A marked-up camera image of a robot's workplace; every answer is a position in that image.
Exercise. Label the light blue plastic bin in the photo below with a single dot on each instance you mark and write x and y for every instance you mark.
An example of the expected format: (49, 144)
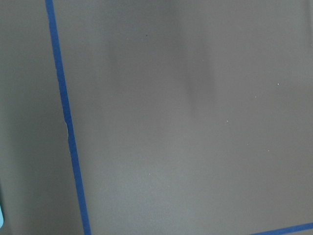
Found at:
(1, 217)

